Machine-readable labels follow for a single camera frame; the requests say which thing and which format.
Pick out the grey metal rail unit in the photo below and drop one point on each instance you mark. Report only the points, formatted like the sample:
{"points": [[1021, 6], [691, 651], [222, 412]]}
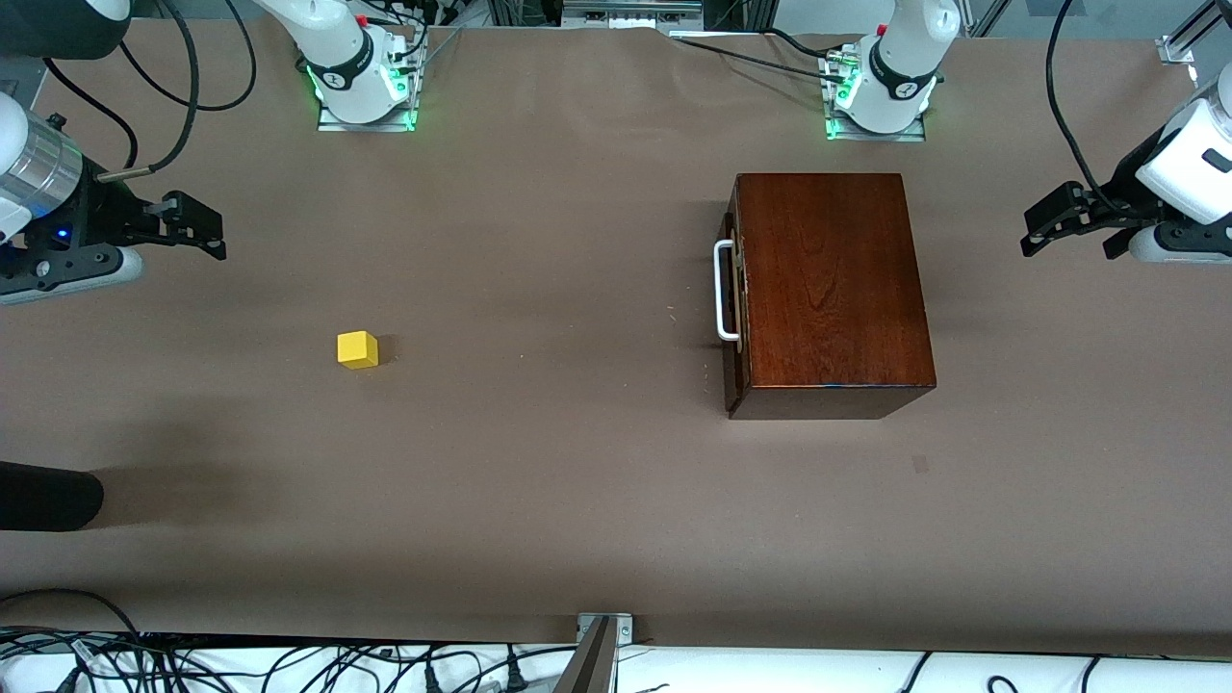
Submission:
{"points": [[630, 14]]}

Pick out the dark angled metal bar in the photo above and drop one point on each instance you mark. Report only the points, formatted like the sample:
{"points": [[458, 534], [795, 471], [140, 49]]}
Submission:
{"points": [[587, 669]]}

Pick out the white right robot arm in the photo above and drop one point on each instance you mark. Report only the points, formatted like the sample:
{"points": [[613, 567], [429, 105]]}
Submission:
{"points": [[346, 58]]}

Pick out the aluminium frame profile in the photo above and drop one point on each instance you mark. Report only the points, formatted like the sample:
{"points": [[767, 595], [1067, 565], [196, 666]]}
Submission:
{"points": [[1176, 46]]}

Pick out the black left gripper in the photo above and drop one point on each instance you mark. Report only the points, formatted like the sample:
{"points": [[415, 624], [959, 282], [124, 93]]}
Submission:
{"points": [[1122, 186]]}

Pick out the small metal corner bracket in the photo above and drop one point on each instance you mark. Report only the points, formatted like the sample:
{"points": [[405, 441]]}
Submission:
{"points": [[621, 628]]}

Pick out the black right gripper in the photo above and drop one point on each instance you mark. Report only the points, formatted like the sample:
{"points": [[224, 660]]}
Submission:
{"points": [[102, 209]]}

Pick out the dark wooden cabinet box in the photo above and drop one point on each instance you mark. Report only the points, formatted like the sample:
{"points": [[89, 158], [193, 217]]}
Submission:
{"points": [[828, 289]]}

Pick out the black power plug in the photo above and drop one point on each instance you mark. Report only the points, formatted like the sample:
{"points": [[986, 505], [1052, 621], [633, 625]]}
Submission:
{"points": [[515, 679], [433, 681]]}

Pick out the black foam cylinder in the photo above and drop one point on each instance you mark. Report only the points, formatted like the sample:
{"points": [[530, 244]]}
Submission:
{"points": [[48, 496]]}

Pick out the yellow cube block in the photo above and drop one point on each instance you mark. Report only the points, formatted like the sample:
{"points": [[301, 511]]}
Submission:
{"points": [[357, 351]]}

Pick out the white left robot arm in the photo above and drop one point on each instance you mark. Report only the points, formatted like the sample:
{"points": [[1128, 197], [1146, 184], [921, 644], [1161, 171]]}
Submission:
{"points": [[900, 58]]}

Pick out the brown table cover sheet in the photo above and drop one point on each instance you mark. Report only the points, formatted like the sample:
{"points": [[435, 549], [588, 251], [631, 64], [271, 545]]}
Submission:
{"points": [[539, 500]]}

